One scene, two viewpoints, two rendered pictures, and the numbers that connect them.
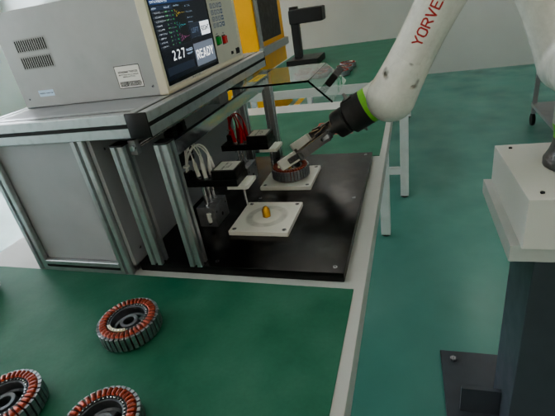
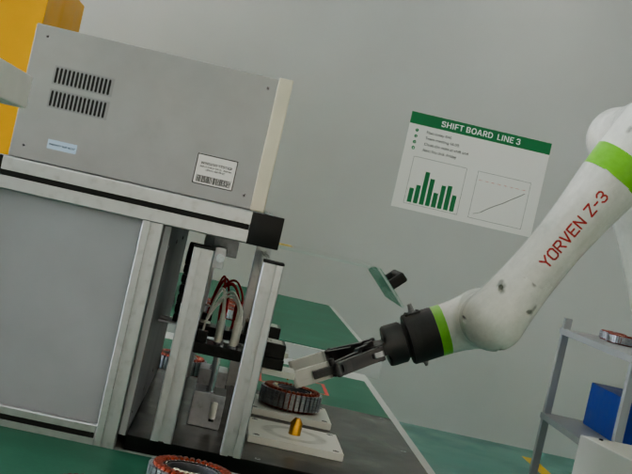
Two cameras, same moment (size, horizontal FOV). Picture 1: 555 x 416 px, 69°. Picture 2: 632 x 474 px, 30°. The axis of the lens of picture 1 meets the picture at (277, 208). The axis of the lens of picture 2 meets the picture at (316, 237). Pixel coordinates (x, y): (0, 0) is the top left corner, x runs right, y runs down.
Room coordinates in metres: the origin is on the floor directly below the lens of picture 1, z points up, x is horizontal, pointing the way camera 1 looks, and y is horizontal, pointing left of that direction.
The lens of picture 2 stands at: (-0.76, 0.84, 1.13)
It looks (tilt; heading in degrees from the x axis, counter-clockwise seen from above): 1 degrees down; 335
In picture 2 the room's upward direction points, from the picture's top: 13 degrees clockwise
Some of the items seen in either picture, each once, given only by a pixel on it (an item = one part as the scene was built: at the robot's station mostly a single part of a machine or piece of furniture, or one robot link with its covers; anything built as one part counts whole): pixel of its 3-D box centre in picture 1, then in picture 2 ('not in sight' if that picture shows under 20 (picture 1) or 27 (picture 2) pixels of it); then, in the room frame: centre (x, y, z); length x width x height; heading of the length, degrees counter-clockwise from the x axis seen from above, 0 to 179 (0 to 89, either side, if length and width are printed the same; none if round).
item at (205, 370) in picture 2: (245, 172); (211, 382); (1.17, 0.08, 0.80); 0.07 x 0.05 x 0.06; 159
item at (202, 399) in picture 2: (213, 210); (207, 405); (0.95, 0.16, 0.80); 0.07 x 0.05 x 0.06; 159
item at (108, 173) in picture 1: (186, 150); (161, 308); (1.10, 0.22, 0.92); 0.66 x 0.01 x 0.30; 159
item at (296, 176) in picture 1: (290, 169); (290, 397); (1.12, -0.06, 0.80); 0.11 x 0.11 x 0.04
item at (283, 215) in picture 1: (267, 218); (292, 437); (0.90, 0.03, 0.78); 0.15 x 0.15 x 0.01; 69
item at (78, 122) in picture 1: (147, 90); (145, 199); (1.12, 0.29, 1.09); 0.68 x 0.44 x 0.05; 159
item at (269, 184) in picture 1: (291, 177); (287, 410); (1.12, -0.06, 0.78); 0.15 x 0.15 x 0.01; 69
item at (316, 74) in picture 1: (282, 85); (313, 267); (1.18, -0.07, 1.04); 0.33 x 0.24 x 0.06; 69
